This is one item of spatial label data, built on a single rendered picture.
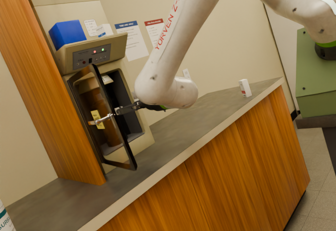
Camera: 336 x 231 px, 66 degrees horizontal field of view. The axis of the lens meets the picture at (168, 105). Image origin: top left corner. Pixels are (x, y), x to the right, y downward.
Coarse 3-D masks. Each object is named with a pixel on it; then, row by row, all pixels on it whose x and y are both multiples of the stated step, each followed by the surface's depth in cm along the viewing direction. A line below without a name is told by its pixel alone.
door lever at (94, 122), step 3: (105, 117) 89; (108, 117) 90; (90, 120) 92; (93, 120) 89; (96, 120) 87; (99, 120) 88; (102, 120) 89; (90, 123) 92; (93, 123) 90; (96, 123) 87
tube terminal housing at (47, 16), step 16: (96, 0) 126; (48, 16) 109; (64, 16) 114; (80, 16) 119; (96, 16) 124; (112, 64) 127; (64, 80) 111; (128, 80) 132; (144, 128) 134; (144, 144) 133
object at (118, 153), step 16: (80, 80) 98; (96, 80) 87; (80, 96) 105; (96, 96) 92; (112, 112) 87; (96, 128) 105; (112, 128) 92; (112, 144) 98; (112, 160) 104; (128, 160) 91
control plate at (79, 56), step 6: (90, 48) 110; (96, 48) 112; (108, 48) 117; (72, 54) 105; (78, 54) 107; (84, 54) 109; (90, 54) 112; (96, 54) 114; (102, 54) 117; (108, 54) 120; (78, 60) 109; (84, 60) 111; (96, 60) 116; (102, 60) 119; (78, 66) 110; (84, 66) 113
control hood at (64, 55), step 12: (108, 36) 114; (120, 36) 119; (60, 48) 103; (72, 48) 103; (84, 48) 107; (120, 48) 123; (60, 60) 107; (72, 60) 106; (108, 60) 122; (72, 72) 112
